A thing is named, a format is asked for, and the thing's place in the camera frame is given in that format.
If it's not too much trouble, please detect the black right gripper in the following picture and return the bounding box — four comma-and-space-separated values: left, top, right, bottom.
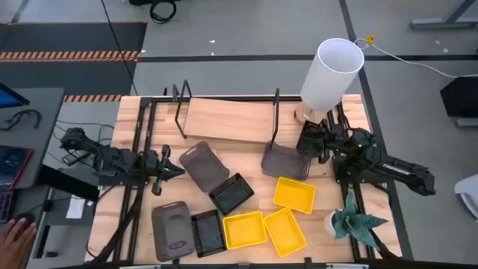
298, 125, 339, 164

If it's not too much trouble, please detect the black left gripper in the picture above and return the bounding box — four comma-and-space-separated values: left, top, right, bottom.
143, 144, 187, 196

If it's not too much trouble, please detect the black keyboard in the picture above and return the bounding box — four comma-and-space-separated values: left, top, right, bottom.
0, 188, 16, 224

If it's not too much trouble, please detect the black computer mouse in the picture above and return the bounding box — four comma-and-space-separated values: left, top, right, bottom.
13, 211, 35, 227

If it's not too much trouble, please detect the black cable bundle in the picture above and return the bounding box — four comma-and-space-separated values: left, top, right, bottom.
89, 185, 145, 265

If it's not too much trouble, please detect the grey desk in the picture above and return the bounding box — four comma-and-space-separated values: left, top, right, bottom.
0, 87, 65, 191

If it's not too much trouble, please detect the black power adapter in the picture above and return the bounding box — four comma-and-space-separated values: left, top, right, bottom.
61, 149, 90, 166

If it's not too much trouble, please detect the round wooden lamp base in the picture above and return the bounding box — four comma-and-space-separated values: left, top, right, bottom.
294, 101, 329, 125

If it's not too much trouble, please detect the thin black cable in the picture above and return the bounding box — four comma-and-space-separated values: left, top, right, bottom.
99, 0, 139, 96

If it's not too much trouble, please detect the white plant pot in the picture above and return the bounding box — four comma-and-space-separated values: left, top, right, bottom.
323, 209, 341, 237

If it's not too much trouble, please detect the green artificial plant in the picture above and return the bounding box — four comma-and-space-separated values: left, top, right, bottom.
333, 190, 389, 250

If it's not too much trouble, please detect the black metal shelf end frame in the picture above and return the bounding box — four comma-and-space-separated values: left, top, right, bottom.
172, 79, 193, 139
269, 88, 281, 145

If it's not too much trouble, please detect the black striped-edge floor mat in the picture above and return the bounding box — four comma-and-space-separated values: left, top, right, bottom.
0, 21, 149, 102

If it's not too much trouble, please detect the black box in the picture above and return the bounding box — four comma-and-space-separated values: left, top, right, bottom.
440, 75, 478, 119

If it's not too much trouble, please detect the grey table base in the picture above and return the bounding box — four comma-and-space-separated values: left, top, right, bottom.
409, 0, 478, 31

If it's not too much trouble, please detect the grey low cabinet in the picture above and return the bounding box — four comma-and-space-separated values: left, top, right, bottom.
28, 186, 100, 261

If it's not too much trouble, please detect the yellow slotted plastic basket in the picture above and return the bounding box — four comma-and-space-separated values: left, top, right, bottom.
222, 210, 269, 250
263, 207, 308, 259
273, 176, 317, 215

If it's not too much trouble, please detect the person's hand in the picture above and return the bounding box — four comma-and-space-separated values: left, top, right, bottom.
0, 217, 38, 269

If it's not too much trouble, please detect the red-edged dark tablet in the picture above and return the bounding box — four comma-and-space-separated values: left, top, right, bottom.
0, 144, 34, 191

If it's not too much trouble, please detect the white chair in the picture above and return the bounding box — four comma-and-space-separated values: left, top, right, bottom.
454, 173, 478, 220

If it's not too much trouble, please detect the black computer monitor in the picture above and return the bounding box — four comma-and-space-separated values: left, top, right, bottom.
0, 82, 31, 110

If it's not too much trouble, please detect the grey translucent plastic basket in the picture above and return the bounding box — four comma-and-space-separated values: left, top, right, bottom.
260, 140, 313, 182
151, 200, 196, 263
179, 140, 231, 194

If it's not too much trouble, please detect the coiled black cable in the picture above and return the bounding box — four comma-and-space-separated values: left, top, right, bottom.
149, 0, 178, 25

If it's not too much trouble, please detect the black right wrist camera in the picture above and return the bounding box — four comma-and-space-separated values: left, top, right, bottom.
302, 119, 323, 132

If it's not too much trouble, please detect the white cable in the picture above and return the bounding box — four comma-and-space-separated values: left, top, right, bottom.
353, 37, 478, 79

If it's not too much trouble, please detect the yellow cable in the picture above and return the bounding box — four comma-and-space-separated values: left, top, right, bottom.
366, 0, 394, 46

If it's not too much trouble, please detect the white paper sheet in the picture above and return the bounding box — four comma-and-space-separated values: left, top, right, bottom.
65, 197, 87, 220

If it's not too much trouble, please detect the black mesh plastic basket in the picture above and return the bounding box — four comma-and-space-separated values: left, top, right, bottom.
190, 208, 228, 259
208, 172, 255, 217

